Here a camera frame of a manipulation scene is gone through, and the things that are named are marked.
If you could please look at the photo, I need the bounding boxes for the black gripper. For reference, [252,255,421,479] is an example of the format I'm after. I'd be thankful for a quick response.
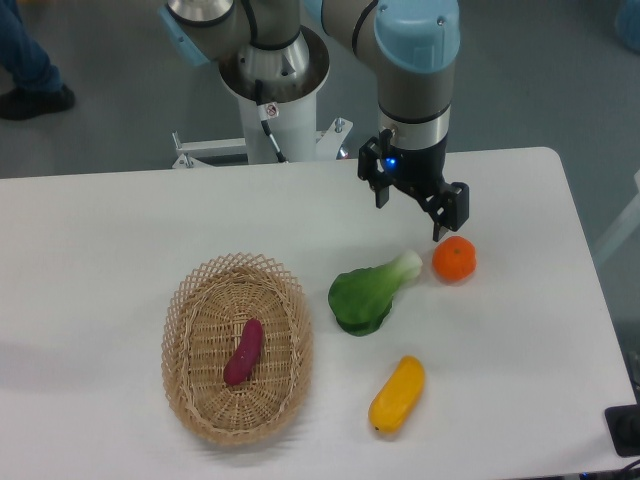
[357,136,470,242]

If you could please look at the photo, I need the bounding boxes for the purple sweet potato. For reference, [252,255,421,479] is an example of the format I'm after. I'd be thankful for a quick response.
[223,318,264,386]

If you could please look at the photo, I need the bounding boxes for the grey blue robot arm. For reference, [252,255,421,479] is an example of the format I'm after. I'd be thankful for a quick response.
[159,1,469,239]

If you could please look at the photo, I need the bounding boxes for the woven wicker basket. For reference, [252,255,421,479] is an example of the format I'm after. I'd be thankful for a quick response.
[161,253,313,446]

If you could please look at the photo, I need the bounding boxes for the orange tangerine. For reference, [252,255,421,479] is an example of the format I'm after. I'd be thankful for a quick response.
[432,236,477,282]

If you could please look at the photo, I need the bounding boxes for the green bok choy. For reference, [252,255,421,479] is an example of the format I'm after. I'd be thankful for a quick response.
[328,250,423,336]

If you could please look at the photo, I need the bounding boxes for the yellow mango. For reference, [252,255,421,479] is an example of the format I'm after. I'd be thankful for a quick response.
[368,355,426,434]

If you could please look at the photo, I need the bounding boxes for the blue object top right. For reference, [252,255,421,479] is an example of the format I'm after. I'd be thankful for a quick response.
[614,0,640,53]

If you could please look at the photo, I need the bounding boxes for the black device at table edge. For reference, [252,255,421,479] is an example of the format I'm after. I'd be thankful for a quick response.
[604,404,639,457]

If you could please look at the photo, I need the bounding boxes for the person leg blue jeans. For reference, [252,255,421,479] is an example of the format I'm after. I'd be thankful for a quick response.
[1,1,75,121]

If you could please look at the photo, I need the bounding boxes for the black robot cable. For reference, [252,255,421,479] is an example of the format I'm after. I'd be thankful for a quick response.
[253,79,289,164]

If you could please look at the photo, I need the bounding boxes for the white frame at right edge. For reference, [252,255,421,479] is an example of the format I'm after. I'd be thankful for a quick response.
[592,171,640,268]

